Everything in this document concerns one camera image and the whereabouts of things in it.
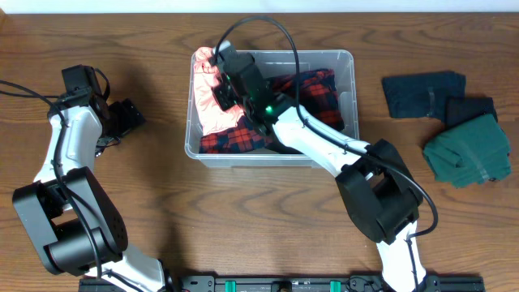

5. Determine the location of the black cloth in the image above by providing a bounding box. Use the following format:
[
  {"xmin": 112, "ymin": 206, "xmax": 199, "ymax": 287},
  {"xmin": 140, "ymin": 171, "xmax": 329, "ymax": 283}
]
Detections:
[{"xmin": 445, "ymin": 97, "xmax": 498, "ymax": 128}]

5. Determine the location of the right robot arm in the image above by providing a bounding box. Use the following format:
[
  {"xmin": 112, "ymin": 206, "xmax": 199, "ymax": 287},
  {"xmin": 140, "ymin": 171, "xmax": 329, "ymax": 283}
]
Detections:
[{"xmin": 210, "ymin": 41, "xmax": 435, "ymax": 291}]

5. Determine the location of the red navy plaid shirt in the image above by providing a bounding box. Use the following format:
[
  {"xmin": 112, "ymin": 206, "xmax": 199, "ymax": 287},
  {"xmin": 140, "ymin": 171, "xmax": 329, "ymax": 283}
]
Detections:
[{"xmin": 199, "ymin": 69, "xmax": 345, "ymax": 154}]

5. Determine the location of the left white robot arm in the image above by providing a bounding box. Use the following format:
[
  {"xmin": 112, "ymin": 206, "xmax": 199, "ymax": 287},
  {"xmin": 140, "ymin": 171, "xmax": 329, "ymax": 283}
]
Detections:
[{"xmin": 12, "ymin": 65, "xmax": 174, "ymax": 291}]

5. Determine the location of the clear plastic storage bin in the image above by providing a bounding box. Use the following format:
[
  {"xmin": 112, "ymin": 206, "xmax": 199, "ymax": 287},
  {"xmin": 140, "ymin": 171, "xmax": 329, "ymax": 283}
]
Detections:
[{"xmin": 184, "ymin": 49, "xmax": 359, "ymax": 168}]

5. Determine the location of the dark navy garment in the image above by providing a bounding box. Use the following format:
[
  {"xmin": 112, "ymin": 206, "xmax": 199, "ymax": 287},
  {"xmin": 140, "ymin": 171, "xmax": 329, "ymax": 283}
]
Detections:
[{"xmin": 382, "ymin": 71, "xmax": 466, "ymax": 122}]

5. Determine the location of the pink garment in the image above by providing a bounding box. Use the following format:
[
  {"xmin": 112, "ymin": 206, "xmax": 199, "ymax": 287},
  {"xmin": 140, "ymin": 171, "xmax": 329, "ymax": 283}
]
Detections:
[{"xmin": 192, "ymin": 47, "xmax": 244, "ymax": 136}]

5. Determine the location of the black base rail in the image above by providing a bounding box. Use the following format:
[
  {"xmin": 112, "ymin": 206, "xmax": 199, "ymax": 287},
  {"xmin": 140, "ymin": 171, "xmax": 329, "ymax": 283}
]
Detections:
[{"xmin": 79, "ymin": 273, "xmax": 487, "ymax": 292}]

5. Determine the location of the dark green garment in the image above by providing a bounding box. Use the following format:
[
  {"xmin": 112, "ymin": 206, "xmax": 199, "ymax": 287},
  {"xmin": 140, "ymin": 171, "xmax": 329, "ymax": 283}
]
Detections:
[{"xmin": 422, "ymin": 114, "xmax": 512, "ymax": 188}]

